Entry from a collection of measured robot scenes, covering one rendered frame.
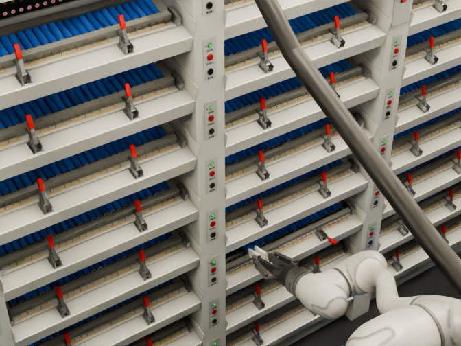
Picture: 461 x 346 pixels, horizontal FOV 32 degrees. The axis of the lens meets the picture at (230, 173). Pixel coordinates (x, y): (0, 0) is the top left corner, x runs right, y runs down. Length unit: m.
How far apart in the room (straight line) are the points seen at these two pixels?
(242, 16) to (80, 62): 0.47
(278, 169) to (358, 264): 0.39
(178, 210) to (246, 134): 0.30
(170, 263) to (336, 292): 0.51
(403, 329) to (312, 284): 0.61
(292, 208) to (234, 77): 0.61
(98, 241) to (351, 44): 0.95
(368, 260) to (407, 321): 0.60
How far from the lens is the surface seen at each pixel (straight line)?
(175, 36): 2.07
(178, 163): 2.25
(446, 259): 0.88
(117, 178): 2.20
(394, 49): 2.61
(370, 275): 2.39
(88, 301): 2.40
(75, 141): 2.03
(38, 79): 1.93
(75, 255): 2.26
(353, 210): 2.95
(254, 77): 2.27
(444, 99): 2.99
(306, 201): 2.72
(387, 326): 1.83
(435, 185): 3.20
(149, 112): 2.12
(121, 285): 2.43
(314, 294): 2.38
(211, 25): 2.10
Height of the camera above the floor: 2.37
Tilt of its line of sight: 36 degrees down
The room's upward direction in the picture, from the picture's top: straight up
